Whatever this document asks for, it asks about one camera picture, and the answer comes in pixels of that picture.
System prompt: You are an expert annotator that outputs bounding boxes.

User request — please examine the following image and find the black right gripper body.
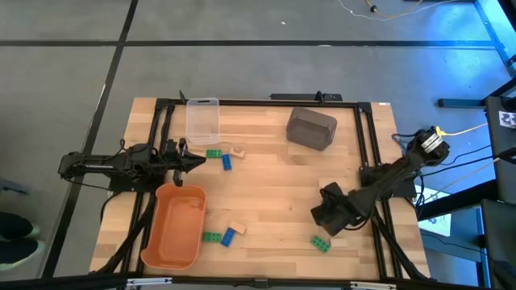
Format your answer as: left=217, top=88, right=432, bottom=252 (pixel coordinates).
left=310, top=181, right=358, bottom=238

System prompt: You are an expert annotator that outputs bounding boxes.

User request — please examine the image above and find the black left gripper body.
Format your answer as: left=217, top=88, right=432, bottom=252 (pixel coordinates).
left=162, top=138, right=191, bottom=187

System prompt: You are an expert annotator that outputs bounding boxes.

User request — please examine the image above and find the clear plastic bin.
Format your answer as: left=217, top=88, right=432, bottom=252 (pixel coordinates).
left=185, top=97, right=222, bottom=146

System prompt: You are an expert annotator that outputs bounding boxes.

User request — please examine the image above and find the orange plastic bin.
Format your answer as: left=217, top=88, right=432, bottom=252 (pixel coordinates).
left=139, top=183, right=207, bottom=271

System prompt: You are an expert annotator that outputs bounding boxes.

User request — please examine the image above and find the dark grey translucent bin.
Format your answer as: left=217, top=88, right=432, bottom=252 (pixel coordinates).
left=285, top=106, right=339, bottom=152

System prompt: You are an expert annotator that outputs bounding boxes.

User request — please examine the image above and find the white paper sheet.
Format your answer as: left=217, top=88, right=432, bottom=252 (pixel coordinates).
left=417, top=184, right=453, bottom=238

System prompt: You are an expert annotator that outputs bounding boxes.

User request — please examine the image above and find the black metal floor bar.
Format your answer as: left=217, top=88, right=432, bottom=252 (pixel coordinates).
left=437, top=77, right=516, bottom=109

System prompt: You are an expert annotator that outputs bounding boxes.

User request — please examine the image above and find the plain black chair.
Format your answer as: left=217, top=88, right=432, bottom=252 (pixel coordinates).
left=479, top=198, right=516, bottom=290

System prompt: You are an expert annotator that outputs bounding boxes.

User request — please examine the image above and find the person's shoe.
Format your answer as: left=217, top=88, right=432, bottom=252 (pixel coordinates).
left=0, top=240, right=46, bottom=271
left=0, top=212, right=41, bottom=242

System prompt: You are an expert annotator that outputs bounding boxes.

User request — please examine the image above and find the black chair with marker tag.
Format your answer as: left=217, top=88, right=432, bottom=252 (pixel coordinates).
left=483, top=95, right=516, bottom=202

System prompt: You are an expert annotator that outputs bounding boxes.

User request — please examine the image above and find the white printed marker tag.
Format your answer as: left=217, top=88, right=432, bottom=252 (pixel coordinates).
left=498, top=110, right=516, bottom=130

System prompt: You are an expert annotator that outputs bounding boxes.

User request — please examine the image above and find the black cable bundle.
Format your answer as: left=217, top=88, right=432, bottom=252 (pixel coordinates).
left=96, top=192, right=158, bottom=275
left=370, top=209, right=431, bottom=281

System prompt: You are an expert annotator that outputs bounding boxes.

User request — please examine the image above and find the silver metal bracket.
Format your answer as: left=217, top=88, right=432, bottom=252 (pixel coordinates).
left=127, top=276, right=173, bottom=288
left=349, top=280, right=397, bottom=290

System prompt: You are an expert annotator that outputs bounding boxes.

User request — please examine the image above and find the black aluminium rig frame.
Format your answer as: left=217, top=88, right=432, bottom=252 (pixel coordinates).
left=90, top=90, right=432, bottom=290

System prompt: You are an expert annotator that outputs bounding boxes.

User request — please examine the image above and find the blue cable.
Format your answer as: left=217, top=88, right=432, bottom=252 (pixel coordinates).
left=391, top=131, right=420, bottom=148

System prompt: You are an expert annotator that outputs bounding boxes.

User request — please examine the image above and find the thick yellow cable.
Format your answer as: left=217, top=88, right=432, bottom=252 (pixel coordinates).
left=435, top=122, right=489, bottom=137

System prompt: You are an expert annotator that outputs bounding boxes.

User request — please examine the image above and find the thin black cable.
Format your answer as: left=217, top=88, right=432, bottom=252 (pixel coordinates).
left=417, top=143, right=501, bottom=178

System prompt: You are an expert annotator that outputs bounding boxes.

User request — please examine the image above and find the thin white cable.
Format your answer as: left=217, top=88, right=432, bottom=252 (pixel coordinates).
left=336, top=0, right=459, bottom=22

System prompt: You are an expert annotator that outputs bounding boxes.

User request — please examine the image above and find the yellow cable with black plug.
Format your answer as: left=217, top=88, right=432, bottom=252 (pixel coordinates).
left=364, top=0, right=424, bottom=19

